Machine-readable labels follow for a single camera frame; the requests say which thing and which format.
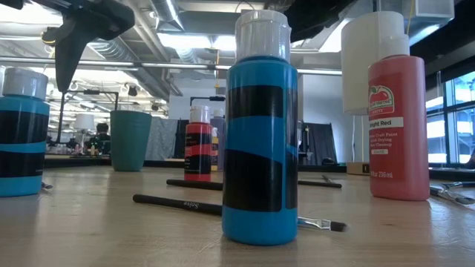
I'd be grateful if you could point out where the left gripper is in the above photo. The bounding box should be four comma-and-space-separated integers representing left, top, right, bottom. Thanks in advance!
55, 0, 135, 93

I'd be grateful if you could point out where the small blue striped paint bottle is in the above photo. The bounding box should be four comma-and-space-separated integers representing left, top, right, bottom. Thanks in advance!
0, 67, 50, 198
221, 10, 299, 247

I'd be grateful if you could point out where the large purple paint bottle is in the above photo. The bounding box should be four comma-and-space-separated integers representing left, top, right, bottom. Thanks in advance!
209, 108, 226, 172

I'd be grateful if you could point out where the small orange striped paint bottle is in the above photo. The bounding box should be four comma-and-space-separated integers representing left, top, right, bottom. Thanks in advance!
210, 127, 220, 172

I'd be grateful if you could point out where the large bright red paint bottle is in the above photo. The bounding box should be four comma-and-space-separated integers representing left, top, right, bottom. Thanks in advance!
367, 33, 431, 202

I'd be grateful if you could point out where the small red striped paint bottle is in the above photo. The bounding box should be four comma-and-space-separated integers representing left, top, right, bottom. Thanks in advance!
183, 105, 214, 182

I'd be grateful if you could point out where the long linear ceiling light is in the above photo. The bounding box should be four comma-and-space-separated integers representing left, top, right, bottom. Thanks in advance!
0, 55, 343, 77

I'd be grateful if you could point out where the table lamp white shade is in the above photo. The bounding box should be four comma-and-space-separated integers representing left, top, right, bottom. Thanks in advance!
340, 10, 411, 176

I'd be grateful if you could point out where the distant white-shade lamp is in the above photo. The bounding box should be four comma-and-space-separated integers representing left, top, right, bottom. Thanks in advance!
73, 113, 96, 149

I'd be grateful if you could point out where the person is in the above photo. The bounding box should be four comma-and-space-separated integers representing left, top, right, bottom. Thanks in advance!
91, 122, 111, 155

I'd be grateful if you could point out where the distant cluttered workbench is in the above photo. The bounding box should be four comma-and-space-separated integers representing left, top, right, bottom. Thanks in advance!
44, 136, 112, 156

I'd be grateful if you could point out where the dark green plastic cup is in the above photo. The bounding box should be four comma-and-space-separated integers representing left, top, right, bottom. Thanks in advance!
109, 110, 153, 173

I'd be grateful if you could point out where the grey ceiling air unit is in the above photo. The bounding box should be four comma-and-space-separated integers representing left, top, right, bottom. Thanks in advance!
402, 0, 456, 29

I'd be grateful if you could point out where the black fabric backdrop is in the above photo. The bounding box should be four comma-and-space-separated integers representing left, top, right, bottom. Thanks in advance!
298, 122, 338, 166

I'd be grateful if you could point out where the grey fabric cover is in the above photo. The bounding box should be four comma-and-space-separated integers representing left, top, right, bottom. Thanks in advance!
144, 117, 180, 161

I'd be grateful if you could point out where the clear plastic bin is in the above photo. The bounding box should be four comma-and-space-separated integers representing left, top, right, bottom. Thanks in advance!
203, 120, 311, 172

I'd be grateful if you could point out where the dark-framed window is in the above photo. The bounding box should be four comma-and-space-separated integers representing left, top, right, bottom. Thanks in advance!
425, 70, 475, 166

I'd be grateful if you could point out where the black ceiling sensor yellow cable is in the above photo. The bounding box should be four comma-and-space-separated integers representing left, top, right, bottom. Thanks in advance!
40, 26, 60, 49

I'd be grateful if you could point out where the black metal frame stand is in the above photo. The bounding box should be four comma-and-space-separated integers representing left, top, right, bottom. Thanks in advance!
55, 90, 120, 148

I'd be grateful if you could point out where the silver spiral air duct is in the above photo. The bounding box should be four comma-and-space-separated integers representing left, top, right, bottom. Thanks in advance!
148, 0, 203, 65

